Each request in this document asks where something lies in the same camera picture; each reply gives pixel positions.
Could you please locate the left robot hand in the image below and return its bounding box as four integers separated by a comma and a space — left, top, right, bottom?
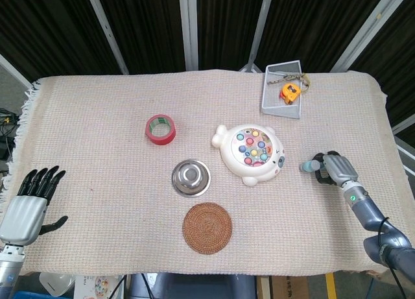
0, 165, 69, 247

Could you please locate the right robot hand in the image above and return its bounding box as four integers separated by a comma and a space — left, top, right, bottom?
311, 150, 359, 185

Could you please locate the teal toy hammer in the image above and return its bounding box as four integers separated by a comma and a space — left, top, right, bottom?
298, 159, 322, 174

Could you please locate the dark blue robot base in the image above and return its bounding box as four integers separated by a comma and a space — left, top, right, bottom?
129, 272, 257, 299

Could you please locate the white whack-a-mole toy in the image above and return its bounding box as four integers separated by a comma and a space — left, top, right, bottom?
211, 124, 287, 187

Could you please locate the white plastic box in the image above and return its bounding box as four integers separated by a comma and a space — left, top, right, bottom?
39, 272, 77, 297

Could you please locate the blue plastic bin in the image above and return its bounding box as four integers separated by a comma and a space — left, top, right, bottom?
14, 290, 75, 299

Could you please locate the orange tape measure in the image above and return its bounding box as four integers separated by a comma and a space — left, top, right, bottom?
280, 82, 302, 104

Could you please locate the beige woven tablecloth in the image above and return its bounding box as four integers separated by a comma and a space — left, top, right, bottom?
0, 70, 411, 277

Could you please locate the printed toy carton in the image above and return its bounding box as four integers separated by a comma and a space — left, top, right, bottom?
74, 274, 126, 299

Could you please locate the brown cardboard box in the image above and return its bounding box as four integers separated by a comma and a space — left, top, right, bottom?
270, 275, 309, 299

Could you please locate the round woven rattan coaster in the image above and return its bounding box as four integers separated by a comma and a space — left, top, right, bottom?
182, 202, 233, 255

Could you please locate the stainless steel bowl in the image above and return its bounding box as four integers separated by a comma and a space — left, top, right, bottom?
171, 159, 211, 198

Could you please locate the red tape roll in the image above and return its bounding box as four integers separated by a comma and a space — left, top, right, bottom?
145, 114, 177, 147

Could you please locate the black curtain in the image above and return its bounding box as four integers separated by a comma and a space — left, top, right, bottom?
0, 0, 415, 131

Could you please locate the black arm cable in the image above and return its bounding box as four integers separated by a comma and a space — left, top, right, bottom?
377, 216, 408, 299

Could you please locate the white metal frame post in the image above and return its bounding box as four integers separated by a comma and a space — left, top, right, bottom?
391, 114, 415, 176
84, 0, 130, 75
0, 54, 33, 90
178, 0, 199, 71
330, 0, 405, 73
240, 0, 276, 73

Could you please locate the white wire mesh basket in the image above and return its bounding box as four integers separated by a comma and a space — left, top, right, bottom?
259, 60, 303, 120

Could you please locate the braided rope cord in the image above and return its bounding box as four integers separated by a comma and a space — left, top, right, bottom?
267, 73, 312, 93

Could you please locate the bundle of black cables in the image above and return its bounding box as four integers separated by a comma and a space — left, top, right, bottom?
0, 107, 21, 160

